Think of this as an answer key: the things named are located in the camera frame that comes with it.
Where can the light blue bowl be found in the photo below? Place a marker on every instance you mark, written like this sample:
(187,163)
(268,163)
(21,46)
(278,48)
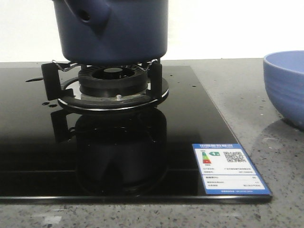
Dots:
(284,84)

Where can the dark blue pot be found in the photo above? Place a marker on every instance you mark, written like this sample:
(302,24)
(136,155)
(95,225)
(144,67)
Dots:
(112,32)

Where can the right gas burner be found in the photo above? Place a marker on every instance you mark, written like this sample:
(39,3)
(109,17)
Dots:
(83,88)

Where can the blue energy label sticker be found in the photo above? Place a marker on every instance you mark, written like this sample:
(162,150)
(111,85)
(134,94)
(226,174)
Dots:
(226,169)

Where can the black glass gas stove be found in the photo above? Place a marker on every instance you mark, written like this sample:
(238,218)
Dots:
(50,155)

